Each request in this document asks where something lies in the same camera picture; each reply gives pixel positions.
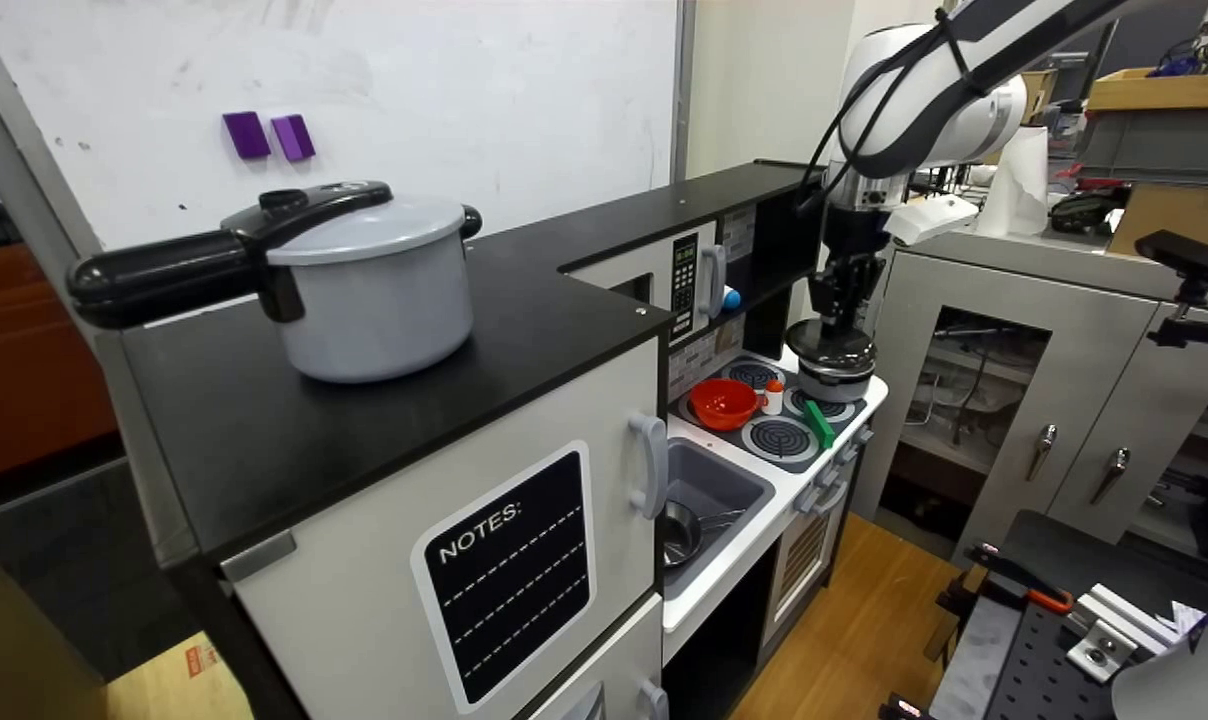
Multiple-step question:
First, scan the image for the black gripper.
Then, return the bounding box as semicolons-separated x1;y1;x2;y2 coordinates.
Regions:
809;209;887;334

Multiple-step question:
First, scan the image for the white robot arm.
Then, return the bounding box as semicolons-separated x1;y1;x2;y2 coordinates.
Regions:
795;0;1125;217

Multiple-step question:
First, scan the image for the white toy kitchen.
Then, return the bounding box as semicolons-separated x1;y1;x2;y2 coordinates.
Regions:
96;156;896;720

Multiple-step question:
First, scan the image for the grey toy pot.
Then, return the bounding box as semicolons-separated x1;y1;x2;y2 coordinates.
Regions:
740;416;820;469

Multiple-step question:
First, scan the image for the right purple sticky note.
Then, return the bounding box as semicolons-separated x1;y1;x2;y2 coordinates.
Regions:
272;117;316;162

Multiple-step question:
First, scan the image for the white orange toy bottle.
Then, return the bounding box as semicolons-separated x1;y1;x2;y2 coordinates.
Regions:
760;381;788;416

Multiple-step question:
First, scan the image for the black perforated workbench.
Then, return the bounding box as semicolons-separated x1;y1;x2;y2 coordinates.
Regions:
878;510;1208;720

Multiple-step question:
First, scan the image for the purple sticky note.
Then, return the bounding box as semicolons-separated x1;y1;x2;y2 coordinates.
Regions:
272;117;316;162
223;112;268;160

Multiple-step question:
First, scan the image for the grey toy sink basin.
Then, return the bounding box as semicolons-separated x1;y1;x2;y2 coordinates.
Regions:
659;439;771;595

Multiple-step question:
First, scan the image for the grey metal cabinet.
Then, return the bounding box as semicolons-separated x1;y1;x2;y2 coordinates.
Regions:
857;232;1208;559

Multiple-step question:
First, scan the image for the toy microwave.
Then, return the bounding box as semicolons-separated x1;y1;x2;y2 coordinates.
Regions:
571;219;744;353

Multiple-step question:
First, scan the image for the black orange clamp near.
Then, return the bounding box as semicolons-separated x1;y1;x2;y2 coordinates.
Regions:
966;538;1070;616

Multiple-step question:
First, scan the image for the black transparent pot lid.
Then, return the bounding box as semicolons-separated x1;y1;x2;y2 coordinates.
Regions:
783;319;874;385

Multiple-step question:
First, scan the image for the small metal bowl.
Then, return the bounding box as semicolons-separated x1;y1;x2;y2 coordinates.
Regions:
659;504;701;566

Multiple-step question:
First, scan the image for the blue white toy cup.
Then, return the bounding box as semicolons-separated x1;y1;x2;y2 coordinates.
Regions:
719;283;744;314

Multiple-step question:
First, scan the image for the orange plastic bowl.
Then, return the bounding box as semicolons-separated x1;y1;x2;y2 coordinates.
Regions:
686;375;760;431

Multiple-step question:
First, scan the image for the left purple sticky note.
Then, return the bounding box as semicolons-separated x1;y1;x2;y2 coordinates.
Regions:
223;112;268;160

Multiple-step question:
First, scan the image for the white pressure cooker pot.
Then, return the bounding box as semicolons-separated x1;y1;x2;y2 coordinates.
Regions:
62;179;483;385

